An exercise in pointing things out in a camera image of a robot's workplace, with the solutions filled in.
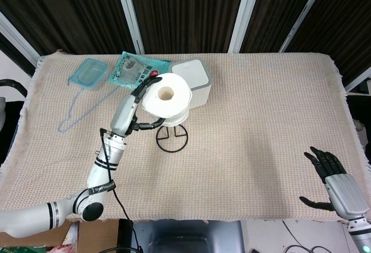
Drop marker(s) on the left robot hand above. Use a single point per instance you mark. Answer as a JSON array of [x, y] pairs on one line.
[[123, 114]]

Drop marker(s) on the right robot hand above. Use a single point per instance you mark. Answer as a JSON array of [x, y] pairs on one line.
[[345, 195]]

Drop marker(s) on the white toilet paper roll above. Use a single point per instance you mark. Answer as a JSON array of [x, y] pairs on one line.
[[179, 102]]

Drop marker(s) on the dark robot base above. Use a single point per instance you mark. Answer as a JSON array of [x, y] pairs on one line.
[[188, 235]]

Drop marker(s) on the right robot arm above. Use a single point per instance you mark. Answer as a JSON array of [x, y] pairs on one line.
[[360, 235]]

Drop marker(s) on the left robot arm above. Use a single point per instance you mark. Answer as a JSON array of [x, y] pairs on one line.
[[98, 175]]

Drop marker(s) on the teal snack bag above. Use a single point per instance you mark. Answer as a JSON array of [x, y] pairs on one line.
[[127, 70]]

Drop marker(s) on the clear container teal lid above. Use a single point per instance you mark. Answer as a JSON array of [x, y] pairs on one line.
[[88, 73]]

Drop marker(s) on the white bin grey lid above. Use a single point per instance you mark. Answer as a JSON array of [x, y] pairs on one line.
[[200, 91]]

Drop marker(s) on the black chair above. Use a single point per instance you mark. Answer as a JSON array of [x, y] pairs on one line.
[[11, 120]]

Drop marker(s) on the beige waffle tablecloth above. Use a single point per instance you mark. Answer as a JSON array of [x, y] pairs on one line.
[[246, 120]]

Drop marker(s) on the brown cardboard box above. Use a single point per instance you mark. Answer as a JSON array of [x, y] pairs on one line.
[[95, 235]]

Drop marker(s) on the white metal frame post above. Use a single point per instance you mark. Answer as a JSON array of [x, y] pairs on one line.
[[129, 12], [17, 41], [242, 12], [358, 80], [304, 12]]

